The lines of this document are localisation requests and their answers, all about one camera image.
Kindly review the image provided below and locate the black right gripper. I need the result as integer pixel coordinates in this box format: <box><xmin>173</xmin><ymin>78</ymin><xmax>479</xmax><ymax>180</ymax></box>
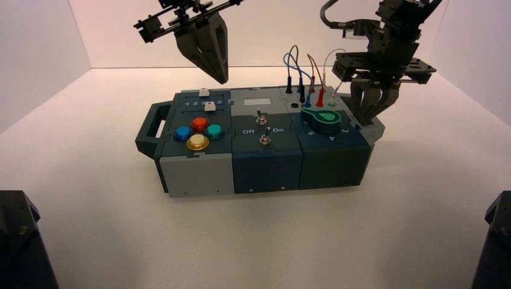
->
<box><xmin>332</xmin><ymin>17</ymin><xmax>437</xmax><ymax>126</ymax></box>

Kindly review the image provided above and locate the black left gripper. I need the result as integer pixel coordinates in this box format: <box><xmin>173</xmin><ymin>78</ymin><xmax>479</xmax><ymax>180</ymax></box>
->
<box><xmin>133</xmin><ymin>0</ymin><xmax>245</xmax><ymax>85</ymax></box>

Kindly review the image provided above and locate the green rotary knob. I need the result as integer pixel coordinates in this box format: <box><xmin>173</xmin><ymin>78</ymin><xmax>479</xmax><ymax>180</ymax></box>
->
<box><xmin>300</xmin><ymin>110</ymin><xmax>342</xmax><ymax>135</ymax></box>

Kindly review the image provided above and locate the red dome push button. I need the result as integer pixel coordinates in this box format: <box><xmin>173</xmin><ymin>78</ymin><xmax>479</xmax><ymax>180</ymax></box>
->
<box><xmin>190</xmin><ymin>116</ymin><xmax>209</xmax><ymax>133</ymax></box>

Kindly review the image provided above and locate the green dome push button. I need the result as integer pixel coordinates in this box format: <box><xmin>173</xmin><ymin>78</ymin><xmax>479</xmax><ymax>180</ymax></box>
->
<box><xmin>205</xmin><ymin>123</ymin><xmax>225</xmax><ymax>141</ymax></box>

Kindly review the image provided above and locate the blue dome push button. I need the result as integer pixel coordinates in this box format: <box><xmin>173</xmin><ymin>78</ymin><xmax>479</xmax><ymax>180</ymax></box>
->
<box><xmin>172</xmin><ymin>126</ymin><xmax>193</xmax><ymax>143</ymax></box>

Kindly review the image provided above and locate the yellow dome push button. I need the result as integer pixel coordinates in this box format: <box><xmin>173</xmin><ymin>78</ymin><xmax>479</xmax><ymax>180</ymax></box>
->
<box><xmin>186</xmin><ymin>134</ymin><xmax>210</xmax><ymax>152</ymax></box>

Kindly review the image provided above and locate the grey and teal task box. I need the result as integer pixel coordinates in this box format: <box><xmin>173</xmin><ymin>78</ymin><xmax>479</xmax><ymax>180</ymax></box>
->
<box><xmin>134</xmin><ymin>85</ymin><xmax>386</xmax><ymax>199</ymax></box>

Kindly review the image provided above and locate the white jumper cable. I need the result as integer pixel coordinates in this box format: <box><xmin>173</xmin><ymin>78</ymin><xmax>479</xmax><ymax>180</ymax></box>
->
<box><xmin>322</xmin><ymin>48</ymin><xmax>347</xmax><ymax>108</ymax></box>

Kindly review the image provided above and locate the red jumper cable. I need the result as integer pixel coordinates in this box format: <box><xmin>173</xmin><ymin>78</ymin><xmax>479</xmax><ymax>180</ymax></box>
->
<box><xmin>306</xmin><ymin>53</ymin><xmax>325</xmax><ymax>108</ymax></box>

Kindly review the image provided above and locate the blue jumper cable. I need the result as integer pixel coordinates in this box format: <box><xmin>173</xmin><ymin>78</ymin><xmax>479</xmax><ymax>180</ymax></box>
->
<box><xmin>283</xmin><ymin>45</ymin><xmax>303</xmax><ymax>95</ymax></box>
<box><xmin>282</xmin><ymin>52</ymin><xmax>314</xmax><ymax>109</ymax></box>

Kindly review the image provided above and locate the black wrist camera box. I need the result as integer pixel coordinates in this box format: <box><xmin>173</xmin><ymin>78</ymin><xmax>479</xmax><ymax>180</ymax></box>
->
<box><xmin>342</xmin><ymin>19</ymin><xmax>381</xmax><ymax>41</ymax></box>

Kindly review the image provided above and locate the black camera cable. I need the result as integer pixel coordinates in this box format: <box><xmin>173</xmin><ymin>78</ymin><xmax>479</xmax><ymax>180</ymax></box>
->
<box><xmin>319</xmin><ymin>0</ymin><xmax>353</xmax><ymax>30</ymax></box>

